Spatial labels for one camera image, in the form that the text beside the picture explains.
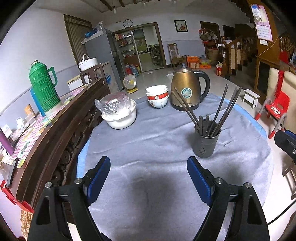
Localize green thermos flask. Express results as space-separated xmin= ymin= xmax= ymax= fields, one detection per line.
xmin=29 ymin=60 xmax=61 ymax=113

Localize white chest freezer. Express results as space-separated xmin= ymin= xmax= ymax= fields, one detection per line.
xmin=102 ymin=61 xmax=119 ymax=93

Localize gold electric kettle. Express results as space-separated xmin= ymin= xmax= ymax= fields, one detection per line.
xmin=171 ymin=63 xmax=210 ymax=110

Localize grey perforated utensil cup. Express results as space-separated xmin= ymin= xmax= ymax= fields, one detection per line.
xmin=192 ymin=128 xmax=221 ymax=158

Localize black cable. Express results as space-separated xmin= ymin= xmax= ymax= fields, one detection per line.
xmin=267 ymin=199 xmax=296 ymax=227

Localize small white stool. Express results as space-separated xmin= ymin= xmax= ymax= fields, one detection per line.
xmin=243 ymin=89 xmax=260 ymax=109

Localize dark carved wooden sideboard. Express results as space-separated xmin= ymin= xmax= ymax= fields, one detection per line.
xmin=1 ymin=78 xmax=110 ymax=212

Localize purple bottle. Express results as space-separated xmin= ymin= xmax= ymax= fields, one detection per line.
xmin=0 ymin=129 xmax=14 ymax=156

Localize dark chopstick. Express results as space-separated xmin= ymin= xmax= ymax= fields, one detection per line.
xmin=198 ymin=115 xmax=203 ymax=136
xmin=208 ymin=84 xmax=229 ymax=137
xmin=174 ymin=87 xmax=202 ymax=130
xmin=204 ymin=114 xmax=210 ymax=136
xmin=210 ymin=87 xmax=242 ymax=137
xmin=171 ymin=90 xmax=201 ymax=133
xmin=211 ymin=88 xmax=239 ymax=137

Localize white bowl with plastic bag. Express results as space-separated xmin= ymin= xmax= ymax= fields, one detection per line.
xmin=94 ymin=91 xmax=137 ymax=130

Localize wall calendar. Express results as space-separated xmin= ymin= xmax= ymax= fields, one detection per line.
xmin=251 ymin=4 xmax=273 ymax=42

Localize wooden chair by wall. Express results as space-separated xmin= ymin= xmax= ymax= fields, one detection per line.
xmin=168 ymin=43 xmax=185 ymax=67

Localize grey refrigerator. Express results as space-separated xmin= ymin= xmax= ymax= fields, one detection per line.
xmin=83 ymin=28 xmax=125 ymax=91

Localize wooden stair railing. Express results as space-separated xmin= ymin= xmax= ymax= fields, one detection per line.
xmin=219 ymin=36 xmax=257 ymax=80

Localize orange boxes on floor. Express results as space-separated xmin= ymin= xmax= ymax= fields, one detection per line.
xmin=187 ymin=56 xmax=211 ymax=70

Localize stacked red white bowls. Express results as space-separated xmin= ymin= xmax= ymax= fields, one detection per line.
xmin=145 ymin=85 xmax=169 ymax=108

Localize blue table cover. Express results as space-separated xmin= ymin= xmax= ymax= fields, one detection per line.
xmin=219 ymin=104 xmax=267 ymax=143

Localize framed wall picture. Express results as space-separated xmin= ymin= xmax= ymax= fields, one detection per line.
xmin=174 ymin=20 xmax=188 ymax=33

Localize red child chair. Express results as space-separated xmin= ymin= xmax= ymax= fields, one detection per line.
xmin=254 ymin=90 xmax=290 ymax=139

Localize grey table cloth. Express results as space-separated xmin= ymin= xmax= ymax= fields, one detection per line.
xmin=77 ymin=98 xmax=273 ymax=240

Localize round wall clock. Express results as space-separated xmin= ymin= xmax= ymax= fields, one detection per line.
xmin=122 ymin=19 xmax=133 ymax=28

